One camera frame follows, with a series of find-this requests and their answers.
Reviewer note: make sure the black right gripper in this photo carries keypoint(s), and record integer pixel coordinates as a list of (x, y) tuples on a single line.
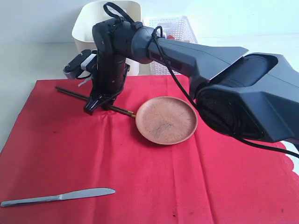
[(108, 81)]

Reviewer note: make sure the round wooden plate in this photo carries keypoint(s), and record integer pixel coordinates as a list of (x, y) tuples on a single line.
[(166, 120)]

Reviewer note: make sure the red sausage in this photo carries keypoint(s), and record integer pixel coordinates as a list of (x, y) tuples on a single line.
[(171, 37)]

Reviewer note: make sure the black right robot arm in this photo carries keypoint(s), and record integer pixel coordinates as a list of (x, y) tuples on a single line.
[(252, 97)]

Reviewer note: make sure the red tablecloth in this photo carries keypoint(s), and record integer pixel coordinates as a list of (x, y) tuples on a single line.
[(55, 147)]

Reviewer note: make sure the silver table knife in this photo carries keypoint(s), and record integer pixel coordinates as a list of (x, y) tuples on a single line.
[(85, 193)]

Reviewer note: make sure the cream plastic storage bin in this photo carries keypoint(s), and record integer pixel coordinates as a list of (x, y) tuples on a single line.
[(93, 13)]

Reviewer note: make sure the white perforated plastic basket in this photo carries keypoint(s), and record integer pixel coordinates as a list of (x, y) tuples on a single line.
[(176, 26)]

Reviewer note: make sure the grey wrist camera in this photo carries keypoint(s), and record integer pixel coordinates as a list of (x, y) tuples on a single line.
[(82, 66)]

